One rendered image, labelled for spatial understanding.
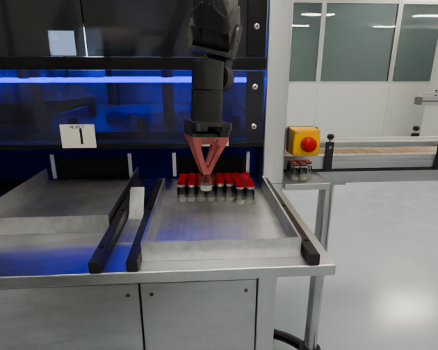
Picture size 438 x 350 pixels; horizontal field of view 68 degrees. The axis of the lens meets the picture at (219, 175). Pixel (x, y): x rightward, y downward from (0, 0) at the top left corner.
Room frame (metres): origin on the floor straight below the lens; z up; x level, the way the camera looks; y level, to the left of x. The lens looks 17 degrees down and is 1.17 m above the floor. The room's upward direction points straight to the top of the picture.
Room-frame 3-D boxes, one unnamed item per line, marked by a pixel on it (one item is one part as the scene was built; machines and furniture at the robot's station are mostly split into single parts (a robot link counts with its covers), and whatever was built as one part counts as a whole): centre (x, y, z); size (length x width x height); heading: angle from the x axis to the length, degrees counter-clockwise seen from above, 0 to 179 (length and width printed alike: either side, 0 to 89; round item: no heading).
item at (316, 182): (0.93, -0.24, 0.87); 0.14 x 0.13 x 0.02; 4
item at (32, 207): (0.73, 0.35, 0.90); 0.34 x 0.26 x 0.04; 4
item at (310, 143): (0.84, -0.23, 0.99); 0.04 x 0.04 x 0.04; 4
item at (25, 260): (0.67, 0.18, 0.87); 0.70 x 0.48 x 0.02; 94
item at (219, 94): (0.61, 0.02, 1.11); 0.10 x 0.07 x 0.07; 19
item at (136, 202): (0.60, 0.17, 0.91); 0.14 x 0.03 x 0.06; 3
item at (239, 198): (0.71, -0.05, 0.90); 0.02 x 0.02 x 0.05
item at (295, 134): (0.89, -0.23, 0.99); 0.08 x 0.07 x 0.07; 4
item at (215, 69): (0.62, 0.02, 1.17); 0.07 x 0.06 x 0.07; 166
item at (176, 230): (0.64, 0.00, 0.90); 0.34 x 0.26 x 0.04; 3
